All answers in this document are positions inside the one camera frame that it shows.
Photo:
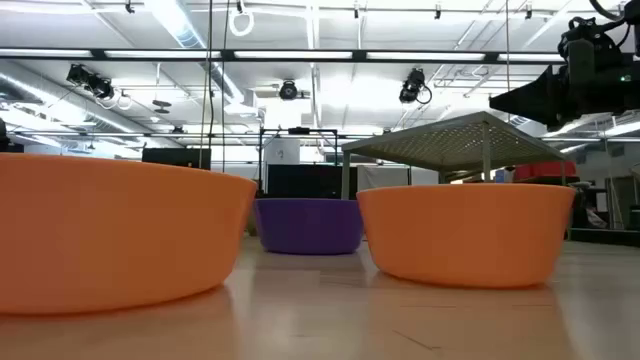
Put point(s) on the black metal frame stand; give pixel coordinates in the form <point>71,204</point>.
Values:
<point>299,131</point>

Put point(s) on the green perforated metal rack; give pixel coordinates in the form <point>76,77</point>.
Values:
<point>450,145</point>

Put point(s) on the small green bowl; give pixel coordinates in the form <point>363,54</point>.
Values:
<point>251,225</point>

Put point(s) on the orange plastic mini bowl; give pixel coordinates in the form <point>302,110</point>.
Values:
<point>465,235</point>

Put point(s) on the black ceiling camera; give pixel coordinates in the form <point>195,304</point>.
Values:
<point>90,80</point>
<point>412,86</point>
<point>288,90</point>

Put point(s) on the red storage bins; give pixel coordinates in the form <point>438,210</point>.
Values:
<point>545,170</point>

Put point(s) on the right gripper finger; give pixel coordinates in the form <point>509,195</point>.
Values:
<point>530,100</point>

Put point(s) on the silver ceiling air duct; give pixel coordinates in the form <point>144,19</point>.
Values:
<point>185,30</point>

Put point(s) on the black panel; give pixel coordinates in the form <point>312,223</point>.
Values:
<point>310,181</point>

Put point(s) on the black ceiling light rail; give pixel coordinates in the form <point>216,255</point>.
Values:
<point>357,56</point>

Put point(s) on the white cloth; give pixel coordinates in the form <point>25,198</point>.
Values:
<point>385,176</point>

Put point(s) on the purple plastic mini bowl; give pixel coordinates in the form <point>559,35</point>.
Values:
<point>307,227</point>

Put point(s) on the large orange plastic bowl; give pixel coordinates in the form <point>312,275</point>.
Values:
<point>110,230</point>

